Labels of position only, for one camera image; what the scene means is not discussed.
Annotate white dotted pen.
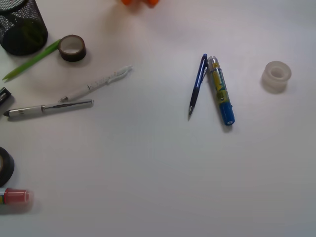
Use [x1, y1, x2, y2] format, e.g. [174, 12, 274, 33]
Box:
[59, 65, 133, 102]

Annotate blue cap marker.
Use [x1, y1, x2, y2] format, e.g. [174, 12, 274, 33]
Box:
[208, 56, 235, 126]

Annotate dark blue ballpoint pen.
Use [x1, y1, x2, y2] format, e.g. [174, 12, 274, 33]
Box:
[188, 54, 208, 119]

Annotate silver white pen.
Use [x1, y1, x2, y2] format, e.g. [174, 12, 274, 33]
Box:
[3, 99, 94, 120]

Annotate clear tape roll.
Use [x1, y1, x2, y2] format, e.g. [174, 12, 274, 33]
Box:
[261, 61, 292, 94]

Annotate black electrical tape roll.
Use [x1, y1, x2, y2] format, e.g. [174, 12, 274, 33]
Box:
[0, 147, 15, 187]

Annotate red cap marker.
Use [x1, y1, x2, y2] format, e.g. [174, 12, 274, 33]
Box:
[0, 188, 34, 211]

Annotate green handled scissors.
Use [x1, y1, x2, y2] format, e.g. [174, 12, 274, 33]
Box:
[16, 18, 47, 46]

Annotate orange robot base part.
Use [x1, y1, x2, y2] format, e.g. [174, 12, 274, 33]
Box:
[121, 0, 160, 8]

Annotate green pen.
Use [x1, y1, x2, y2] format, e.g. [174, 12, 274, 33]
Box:
[2, 39, 61, 80]

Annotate black mesh pen holder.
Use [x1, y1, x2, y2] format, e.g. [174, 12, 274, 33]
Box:
[0, 0, 48, 56]

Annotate brown tape roll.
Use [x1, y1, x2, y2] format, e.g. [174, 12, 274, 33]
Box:
[58, 35, 86, 62]

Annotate black marker at edge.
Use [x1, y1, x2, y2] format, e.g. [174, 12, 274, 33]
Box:
[0, 87, 12, 106]

